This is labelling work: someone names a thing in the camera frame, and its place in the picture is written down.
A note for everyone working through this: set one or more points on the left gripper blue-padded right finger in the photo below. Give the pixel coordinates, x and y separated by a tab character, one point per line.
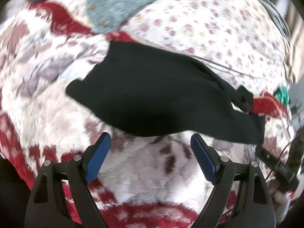
253	206

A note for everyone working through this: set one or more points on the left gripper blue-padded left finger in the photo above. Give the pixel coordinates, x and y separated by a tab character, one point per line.
47	206

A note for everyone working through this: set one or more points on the black pants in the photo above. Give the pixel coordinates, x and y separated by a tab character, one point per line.
147	91

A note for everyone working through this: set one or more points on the right hand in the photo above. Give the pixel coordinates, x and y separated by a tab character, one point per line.
281	201

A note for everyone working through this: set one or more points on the red white fleece blanket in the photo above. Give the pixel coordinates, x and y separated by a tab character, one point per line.
145	181

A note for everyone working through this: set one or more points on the floral quilt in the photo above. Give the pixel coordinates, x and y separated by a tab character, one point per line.
237	39

